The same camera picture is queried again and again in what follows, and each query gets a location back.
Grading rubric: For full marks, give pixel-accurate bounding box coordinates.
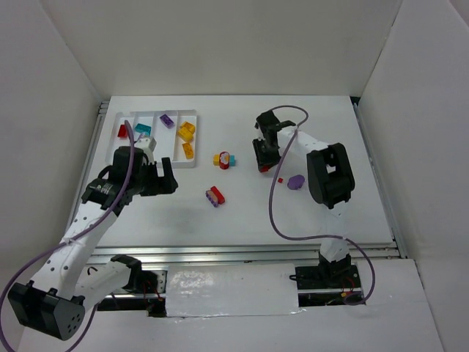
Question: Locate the red and purple lego stack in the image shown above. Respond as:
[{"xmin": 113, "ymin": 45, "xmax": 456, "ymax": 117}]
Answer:
[{"xmin": 205, "ymin": 186, "xmax": 226, "ymax": 208}]

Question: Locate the yellow round printed lego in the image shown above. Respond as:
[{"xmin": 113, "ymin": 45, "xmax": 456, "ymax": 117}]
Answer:
[{"xmin": 177, "ymin": 127, "xmax": 193, "ymax": 143}]

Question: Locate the teal lego brick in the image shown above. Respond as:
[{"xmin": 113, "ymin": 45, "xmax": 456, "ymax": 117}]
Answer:
[{"xmin": 135, "ymin": 123, "xmax": 151, "ymax": 135}]

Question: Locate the purple lego plate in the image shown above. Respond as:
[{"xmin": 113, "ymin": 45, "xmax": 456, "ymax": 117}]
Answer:
[{"xmin": 159, "ymin": 114, "xmax": 174, "ymax": 129}]

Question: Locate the yellow lego brick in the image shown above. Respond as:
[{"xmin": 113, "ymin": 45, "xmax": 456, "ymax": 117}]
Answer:
[
  {"xmin": 182, "ymin": 142, "xmax": 194, "ymax": 160},
  {"xmin": 181, "ymin": 121, "xmax": 196, "ymax": 134}
]

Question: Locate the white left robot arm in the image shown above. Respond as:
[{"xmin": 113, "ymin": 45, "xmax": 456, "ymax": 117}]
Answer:
[{"xmin": 7, "ymin": 147, "xmax": 178, "ymax": 341}]

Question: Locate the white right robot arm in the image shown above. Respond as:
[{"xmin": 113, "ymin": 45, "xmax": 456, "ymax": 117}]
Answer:
[{"xmin": 252, "ymin": 105, "xmax": 355, "ymax": 280}]

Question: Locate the purple rounded lego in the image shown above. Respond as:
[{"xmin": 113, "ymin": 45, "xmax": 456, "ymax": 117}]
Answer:
[{"xmin": 287, "ymin": 175, "xmax": 305, "ymax": 190}]

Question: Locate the yellow lego brick in tray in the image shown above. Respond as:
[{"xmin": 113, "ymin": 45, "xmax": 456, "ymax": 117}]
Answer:
[{"xmin": 182, "ymin": 142, "xmax": 194, "ymax": 160}]

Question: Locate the yellow red blue lego cluster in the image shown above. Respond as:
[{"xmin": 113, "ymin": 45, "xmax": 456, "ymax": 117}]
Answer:
[{"xmin": 213, "ymin": 151, "xmax": 236, "ymax": 169}]

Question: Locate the white divided sorting tray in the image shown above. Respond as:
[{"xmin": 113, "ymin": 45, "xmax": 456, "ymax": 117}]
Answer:
[{"xmin": 106, "ymin": 110, "xmax": 197, "ymax": 169}]

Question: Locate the aluminium front rail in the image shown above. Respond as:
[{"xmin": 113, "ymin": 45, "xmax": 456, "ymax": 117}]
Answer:
[{"xmin": 87, "ymin": 244, "xmax": 330, "ymax": 267}]

